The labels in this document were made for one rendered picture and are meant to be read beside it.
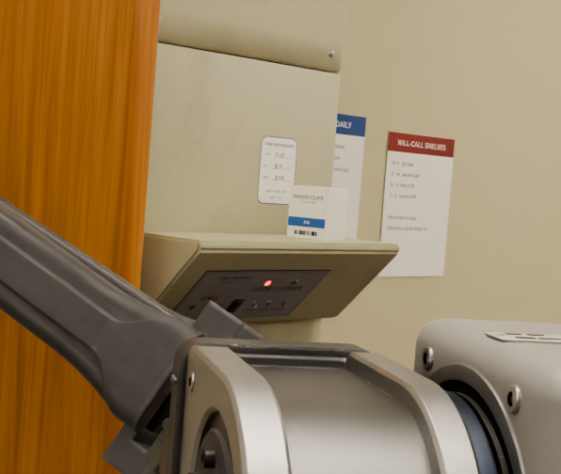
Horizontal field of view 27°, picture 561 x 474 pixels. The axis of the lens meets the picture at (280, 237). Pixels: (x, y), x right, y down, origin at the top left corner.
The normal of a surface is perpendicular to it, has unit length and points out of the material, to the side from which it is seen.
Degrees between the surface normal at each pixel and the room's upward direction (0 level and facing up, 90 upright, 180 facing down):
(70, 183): 90
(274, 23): 90
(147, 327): 72
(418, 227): 90
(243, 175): 90
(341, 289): 135
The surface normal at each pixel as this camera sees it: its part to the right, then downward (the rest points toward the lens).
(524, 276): 0.72, 0.09
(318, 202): -0.50, 0.00
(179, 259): -0.69, -0.01
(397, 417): 0.15, -0.92
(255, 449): 0.22, -0.65
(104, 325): -0.27, -0.28
